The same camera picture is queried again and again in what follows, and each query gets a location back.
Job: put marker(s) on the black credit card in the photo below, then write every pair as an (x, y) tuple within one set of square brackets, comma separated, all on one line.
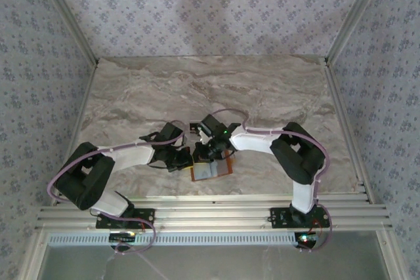
[(194, 126)]

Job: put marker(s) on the brown leather card holder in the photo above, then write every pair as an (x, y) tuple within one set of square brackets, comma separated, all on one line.
[(229, 170)]

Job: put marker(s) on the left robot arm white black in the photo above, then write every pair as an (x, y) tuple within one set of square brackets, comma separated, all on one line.
[(131, 157)]

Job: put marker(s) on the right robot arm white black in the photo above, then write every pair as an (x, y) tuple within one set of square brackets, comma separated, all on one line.
[(252, 142)]

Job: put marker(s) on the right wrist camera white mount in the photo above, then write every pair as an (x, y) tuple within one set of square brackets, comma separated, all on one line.
[(204, 137)]

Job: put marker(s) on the aluminium front rail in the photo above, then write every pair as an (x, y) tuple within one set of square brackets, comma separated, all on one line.
[(213, 214)]

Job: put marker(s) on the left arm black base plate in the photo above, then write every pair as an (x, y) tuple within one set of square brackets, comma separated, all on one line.
[(144, 216)]

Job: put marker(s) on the aluminium side rail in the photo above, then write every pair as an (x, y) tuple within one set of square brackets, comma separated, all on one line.
[(82, 112), (344, 112)]

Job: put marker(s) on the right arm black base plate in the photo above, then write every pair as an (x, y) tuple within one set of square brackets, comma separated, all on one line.
[(282, 217)]

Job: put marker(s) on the aluminium corner post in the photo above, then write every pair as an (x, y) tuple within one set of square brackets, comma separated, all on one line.
[(65, 14), (357, 14)]

